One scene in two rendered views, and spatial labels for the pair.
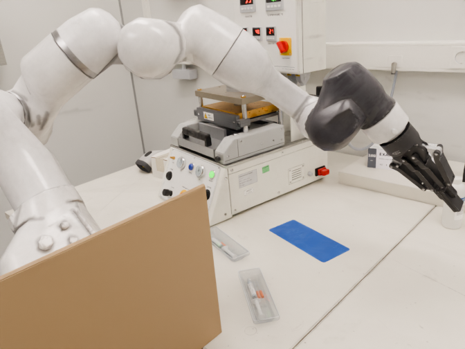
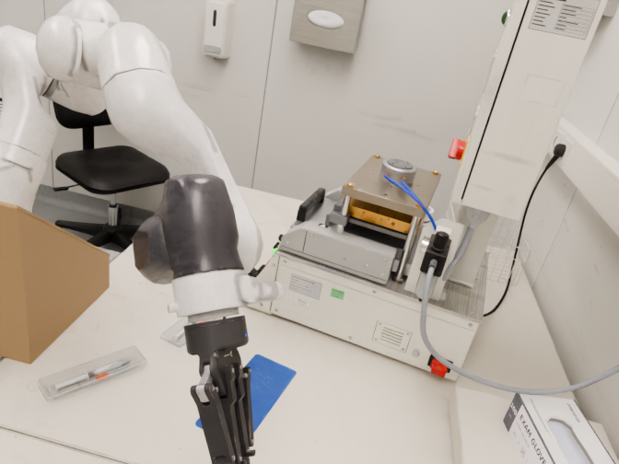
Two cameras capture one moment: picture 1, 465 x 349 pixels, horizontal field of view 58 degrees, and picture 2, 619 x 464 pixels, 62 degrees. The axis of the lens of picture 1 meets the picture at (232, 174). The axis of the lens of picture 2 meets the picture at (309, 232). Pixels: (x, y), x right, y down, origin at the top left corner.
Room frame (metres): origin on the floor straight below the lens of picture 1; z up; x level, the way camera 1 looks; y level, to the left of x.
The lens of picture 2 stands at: (0.60, -0.80, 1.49)
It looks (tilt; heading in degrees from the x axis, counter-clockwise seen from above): 26 degrees down; 50
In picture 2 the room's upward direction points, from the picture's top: 11 degrees clockwise
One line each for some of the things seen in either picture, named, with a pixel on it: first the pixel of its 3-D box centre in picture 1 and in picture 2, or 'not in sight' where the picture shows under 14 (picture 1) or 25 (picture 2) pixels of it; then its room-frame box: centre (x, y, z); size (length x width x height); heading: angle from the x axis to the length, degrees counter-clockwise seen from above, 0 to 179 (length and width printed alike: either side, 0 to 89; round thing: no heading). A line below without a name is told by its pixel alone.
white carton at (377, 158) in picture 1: (404, 156); (566, 460); (1.41, -0.62, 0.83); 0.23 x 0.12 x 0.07; 57
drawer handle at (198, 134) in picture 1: (196, 136); (311, 203); (1.34, 0.11, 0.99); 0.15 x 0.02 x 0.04; 35
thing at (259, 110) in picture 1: (239, 102); (390, 197); (1.44, -0.05, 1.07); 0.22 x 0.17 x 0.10; 35
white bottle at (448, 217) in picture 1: (454, 201); not in sight; (1.04, -0.60, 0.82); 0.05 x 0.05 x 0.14
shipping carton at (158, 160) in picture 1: (177, 161); not in sight; (1.66, 0.22, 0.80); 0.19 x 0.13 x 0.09; 135
